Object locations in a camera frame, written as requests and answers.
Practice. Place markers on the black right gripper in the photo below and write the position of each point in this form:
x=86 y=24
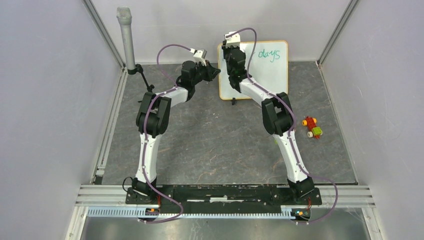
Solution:
x=225 y=49

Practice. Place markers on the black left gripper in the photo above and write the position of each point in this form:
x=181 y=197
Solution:
x=211 y=72

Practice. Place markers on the yellow-framed whiteboard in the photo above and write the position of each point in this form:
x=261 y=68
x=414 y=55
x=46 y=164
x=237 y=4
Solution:
x=269 y=67

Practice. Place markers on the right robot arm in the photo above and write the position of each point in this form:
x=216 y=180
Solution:
x=277 y=117

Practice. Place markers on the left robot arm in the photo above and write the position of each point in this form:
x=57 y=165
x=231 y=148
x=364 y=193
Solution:
x=153 y=119

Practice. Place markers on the black whiteboard stand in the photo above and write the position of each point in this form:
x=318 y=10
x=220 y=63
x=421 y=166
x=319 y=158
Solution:
x=233 y=101

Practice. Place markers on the grey microphone on stand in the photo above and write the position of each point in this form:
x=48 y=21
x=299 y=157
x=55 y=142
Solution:
x=124 y=17

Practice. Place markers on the red toy car, yellow wheels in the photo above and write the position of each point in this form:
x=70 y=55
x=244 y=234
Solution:
x=314 y=131

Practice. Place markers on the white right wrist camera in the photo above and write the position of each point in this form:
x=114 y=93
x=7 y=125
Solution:
x=232 y=39

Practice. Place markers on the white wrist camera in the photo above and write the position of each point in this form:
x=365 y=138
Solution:
x=199 y=56
x=232 y=39

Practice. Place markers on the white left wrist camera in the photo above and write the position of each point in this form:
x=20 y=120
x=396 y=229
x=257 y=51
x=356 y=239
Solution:
x=199 y=56

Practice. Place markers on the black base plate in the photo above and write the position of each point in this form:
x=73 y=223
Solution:
x=224 y=199

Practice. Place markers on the aluminium frame rail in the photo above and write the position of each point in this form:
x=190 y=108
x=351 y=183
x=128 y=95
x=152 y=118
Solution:
x=109 y=201

